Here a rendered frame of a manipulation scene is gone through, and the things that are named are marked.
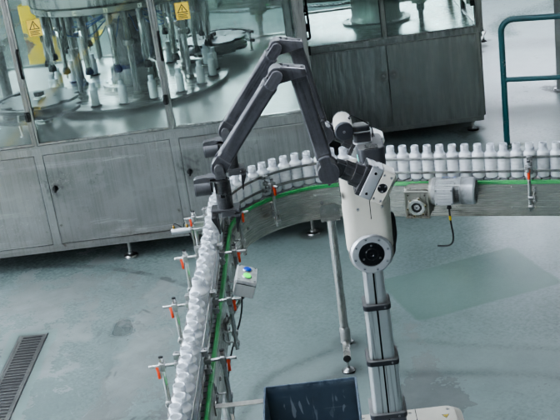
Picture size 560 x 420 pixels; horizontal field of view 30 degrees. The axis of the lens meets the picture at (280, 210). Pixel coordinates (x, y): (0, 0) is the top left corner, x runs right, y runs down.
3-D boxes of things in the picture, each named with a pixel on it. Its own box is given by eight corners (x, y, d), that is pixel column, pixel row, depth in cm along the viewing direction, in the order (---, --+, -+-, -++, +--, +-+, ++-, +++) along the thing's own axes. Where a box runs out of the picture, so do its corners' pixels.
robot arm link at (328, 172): (304, 59, 347) (303, 53, 357) (265, 72, 349) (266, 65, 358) (342, 181, 362) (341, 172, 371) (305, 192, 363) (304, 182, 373)
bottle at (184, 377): (205, 418, 328) (196, 372, 322) (191, 427, 324) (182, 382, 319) (192, 413, 332) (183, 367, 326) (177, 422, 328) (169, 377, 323)
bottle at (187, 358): (203, 404, 337) (195, 359, 331) (185, 407, 336) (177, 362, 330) (203, 394, 342) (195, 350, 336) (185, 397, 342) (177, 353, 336)
